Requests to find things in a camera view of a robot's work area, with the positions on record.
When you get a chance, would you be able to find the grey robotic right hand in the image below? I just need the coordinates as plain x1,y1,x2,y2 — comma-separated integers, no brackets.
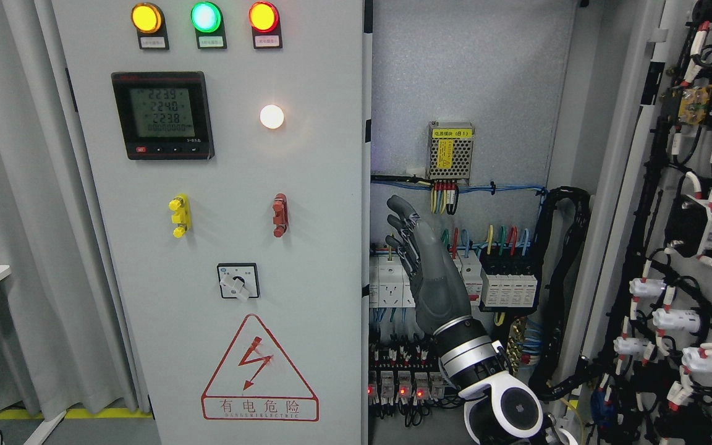
385,195,472,335

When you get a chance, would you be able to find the grey cabinet door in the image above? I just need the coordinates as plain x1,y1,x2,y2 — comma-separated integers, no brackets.
546,1,712,444
51,1,367,444

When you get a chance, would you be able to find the red indicator light left door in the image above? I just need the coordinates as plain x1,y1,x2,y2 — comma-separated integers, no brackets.
248,1,283,49

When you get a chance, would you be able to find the green indicator light left door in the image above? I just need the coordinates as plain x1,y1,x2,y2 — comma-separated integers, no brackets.
190,2,228,49

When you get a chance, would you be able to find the yellow indicator light left door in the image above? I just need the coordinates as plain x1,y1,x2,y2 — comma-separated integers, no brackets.
130,2,169,51

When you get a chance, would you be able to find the white circuit breaker row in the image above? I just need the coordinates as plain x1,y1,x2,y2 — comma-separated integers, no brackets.
368,247,483,308

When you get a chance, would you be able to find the black surge protector block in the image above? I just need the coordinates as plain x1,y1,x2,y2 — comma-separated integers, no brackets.
478,250,540,316

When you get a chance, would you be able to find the lower relay terminal row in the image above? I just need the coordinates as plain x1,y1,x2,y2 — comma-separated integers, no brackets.
367,331,466,428

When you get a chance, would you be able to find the metal mesh power supply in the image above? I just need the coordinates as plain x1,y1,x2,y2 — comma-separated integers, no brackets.
426,121,475,185

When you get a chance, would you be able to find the red electric danger warning sticker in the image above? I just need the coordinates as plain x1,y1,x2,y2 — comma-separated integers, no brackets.
200,313,320,422

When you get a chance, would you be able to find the white glowing indicator light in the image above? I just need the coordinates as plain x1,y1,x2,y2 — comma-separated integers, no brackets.
259,104,286,130

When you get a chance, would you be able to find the black digital power meter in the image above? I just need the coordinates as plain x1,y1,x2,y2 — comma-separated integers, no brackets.
111,71,214,161

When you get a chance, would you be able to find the left grey curtain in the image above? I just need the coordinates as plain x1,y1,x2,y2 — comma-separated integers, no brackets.
0,1,149,418

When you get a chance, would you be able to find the red terminal post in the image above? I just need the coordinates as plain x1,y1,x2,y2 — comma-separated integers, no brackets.
271,193,289,239

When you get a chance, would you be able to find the left door rotary selector switch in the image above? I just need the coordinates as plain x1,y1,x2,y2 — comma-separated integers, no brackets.
216,263,260,301

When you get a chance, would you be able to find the yellow terminal post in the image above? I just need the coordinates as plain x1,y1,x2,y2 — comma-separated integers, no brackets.
167,193,192,239

